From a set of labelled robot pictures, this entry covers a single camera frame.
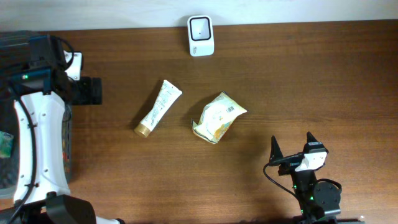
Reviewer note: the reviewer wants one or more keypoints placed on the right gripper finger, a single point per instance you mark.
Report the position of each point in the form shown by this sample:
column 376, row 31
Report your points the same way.
column 311, row 140
column 275, row 154

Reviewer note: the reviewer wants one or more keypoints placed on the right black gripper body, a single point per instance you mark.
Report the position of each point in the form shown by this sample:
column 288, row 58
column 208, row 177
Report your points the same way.
column 290, row 160

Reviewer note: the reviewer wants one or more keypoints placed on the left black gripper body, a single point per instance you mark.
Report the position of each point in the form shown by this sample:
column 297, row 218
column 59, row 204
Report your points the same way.
column 91, row 90

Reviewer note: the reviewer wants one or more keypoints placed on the yellow white snack bag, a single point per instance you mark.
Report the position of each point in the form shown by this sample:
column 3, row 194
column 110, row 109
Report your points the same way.
column 216, row 118

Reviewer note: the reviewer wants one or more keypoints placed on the white tube gold cap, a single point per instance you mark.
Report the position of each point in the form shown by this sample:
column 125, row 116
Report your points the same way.
column 168, row 94

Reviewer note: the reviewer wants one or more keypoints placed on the green white tissue pack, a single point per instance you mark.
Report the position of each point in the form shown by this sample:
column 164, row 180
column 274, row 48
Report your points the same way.
column 6, row 145

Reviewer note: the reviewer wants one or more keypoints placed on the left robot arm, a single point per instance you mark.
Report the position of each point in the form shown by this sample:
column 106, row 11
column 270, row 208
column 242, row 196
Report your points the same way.
column 53, row 208

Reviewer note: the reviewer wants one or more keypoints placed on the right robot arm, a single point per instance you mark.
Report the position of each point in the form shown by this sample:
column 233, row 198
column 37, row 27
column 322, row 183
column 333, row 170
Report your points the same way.
column 318, row 199

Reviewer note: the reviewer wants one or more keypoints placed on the white barcode scanner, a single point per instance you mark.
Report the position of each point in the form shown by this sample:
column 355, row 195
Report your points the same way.
column 200, row 36

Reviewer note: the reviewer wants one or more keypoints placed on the dark grey mesh basket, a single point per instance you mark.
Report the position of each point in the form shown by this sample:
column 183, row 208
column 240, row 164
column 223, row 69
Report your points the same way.
column 37, row 89

